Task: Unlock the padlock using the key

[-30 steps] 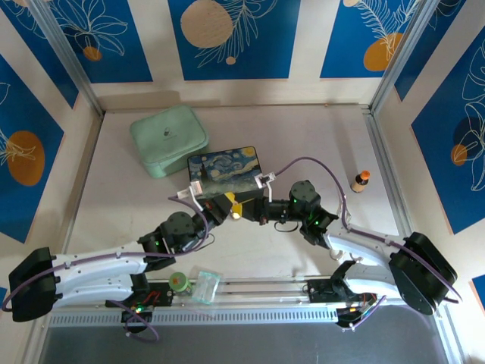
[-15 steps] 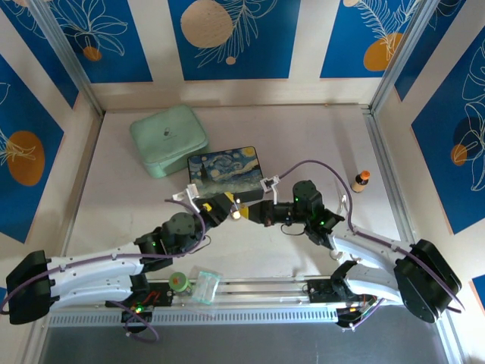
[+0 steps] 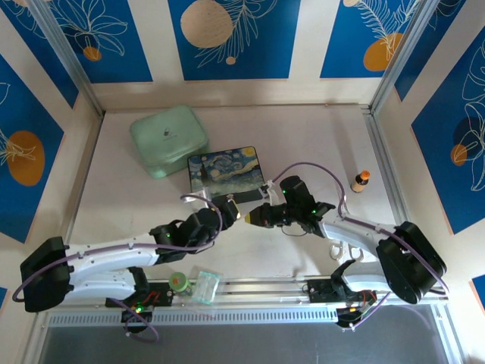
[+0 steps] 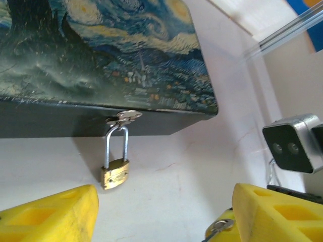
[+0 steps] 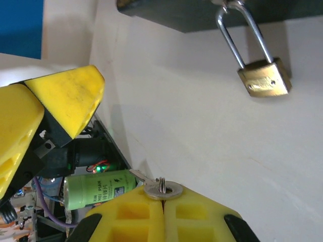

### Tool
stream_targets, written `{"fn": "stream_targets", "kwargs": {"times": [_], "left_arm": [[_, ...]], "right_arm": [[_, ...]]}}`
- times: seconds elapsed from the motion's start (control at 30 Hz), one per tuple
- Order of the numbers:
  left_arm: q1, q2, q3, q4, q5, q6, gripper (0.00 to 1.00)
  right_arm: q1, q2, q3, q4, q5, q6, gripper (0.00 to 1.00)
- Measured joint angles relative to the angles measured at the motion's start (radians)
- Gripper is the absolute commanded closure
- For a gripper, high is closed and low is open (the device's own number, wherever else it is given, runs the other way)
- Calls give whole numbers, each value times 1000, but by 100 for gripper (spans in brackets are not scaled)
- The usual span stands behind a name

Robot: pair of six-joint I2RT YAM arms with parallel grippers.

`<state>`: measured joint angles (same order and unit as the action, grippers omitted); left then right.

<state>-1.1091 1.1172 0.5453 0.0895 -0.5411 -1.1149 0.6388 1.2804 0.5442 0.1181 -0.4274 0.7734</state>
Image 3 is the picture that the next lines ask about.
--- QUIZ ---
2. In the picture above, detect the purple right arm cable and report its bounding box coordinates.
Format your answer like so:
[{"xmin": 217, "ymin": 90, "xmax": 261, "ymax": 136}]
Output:
[{"xmin": 274, "ymin": 162, "xmax": 451, "ymax": 299}]

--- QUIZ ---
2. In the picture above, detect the aluminium frame post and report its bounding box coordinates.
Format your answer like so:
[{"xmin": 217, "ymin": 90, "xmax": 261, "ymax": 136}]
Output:
[
  {"xmin": 28, "ymin": 0, "xmax": 106, "ymax": 118},
  {"xmin": 368, "ymin": 0, "xmax": 437, "ymax": 115}
]

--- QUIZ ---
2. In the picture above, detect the small green jar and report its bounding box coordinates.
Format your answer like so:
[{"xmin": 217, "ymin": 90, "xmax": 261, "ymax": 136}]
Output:
[{"xmin": 168, "ymin": 271, "xmax": 192, "ymax": 297}]

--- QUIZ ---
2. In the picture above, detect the clear plastic box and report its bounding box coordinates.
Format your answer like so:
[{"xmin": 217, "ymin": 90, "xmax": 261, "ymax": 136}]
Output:
[{"xmin": 190, "ymin": 269, "xmax": 222, "ymax": 305}]

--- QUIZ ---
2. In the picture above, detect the small bottle orange cap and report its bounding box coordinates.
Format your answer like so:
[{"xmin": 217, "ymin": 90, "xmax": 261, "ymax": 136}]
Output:
[{"xmin": 350, "ymin": 170, "xmax": 371, "ymax": 195}]

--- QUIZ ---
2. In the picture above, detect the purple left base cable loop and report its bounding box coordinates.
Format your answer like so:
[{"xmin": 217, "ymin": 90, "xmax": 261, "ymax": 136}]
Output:
[{"xmin": 124, "ymin": 299, "xmax": 162, "ymax": 344}]

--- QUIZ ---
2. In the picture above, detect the perforated metal cable duct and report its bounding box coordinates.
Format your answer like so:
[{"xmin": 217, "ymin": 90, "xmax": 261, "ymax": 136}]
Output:
[{"xmin": 47, "ymin": 306, "xmax": 437, "ymax": 329}]

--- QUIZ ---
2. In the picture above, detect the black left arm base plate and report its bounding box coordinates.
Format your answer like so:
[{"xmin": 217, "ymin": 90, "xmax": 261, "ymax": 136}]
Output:
[{"xmin": 105, "ymin": 280, "xmax": 174, "ymax": 309}]

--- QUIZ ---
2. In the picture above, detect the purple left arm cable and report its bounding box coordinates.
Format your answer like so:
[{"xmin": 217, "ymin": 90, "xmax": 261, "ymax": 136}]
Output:
[{"xmin": 14, "ymin": 193, "xmax": 223, "ymax": 304}]

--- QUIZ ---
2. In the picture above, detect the thin black wire loop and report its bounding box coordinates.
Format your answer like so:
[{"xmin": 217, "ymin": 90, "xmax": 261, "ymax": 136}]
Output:
[{"xmin": 281, "ymin": 223, "xmax": 305, "ymax": 238}]

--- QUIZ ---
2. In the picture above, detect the mint green case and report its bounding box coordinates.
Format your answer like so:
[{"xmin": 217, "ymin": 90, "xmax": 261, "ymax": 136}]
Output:
[{"xmin": 129, "ymin": 105, "xmax": 210, "ymax": 180}]

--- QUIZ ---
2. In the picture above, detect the aluminium frame rail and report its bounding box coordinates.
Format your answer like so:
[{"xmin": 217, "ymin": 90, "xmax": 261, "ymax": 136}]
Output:
[{"xmin": 37, "ymin": 276, "xmax": 448, "ymax": 309}]

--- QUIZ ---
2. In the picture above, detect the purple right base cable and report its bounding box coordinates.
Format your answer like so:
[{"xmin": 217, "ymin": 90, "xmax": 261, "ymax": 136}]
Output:
[{"xmin": 340, "ymin": 290, "xmax": 392, "ymax": 333}]

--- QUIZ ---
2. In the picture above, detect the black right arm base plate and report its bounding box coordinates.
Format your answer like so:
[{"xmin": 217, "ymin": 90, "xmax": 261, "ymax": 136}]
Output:
[{"xmin": 307, "ymin": 278, "xmax": 377, "ymax": 305}]

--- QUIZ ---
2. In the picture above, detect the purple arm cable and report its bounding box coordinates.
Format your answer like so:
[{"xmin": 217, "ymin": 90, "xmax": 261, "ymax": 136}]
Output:
[
  {"xmin": 274, "ymin": 162, "xmax": 451, "ymax": 299},
  {"xmin": 14, "ymin": 193, "xmax": 223, "ymax": 304}
]

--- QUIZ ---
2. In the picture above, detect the starry night painted box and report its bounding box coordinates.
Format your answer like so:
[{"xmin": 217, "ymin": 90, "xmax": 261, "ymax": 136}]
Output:
[{"xmin": 187, "ymin": 146, "xmax": 267, "ymax": 209}]

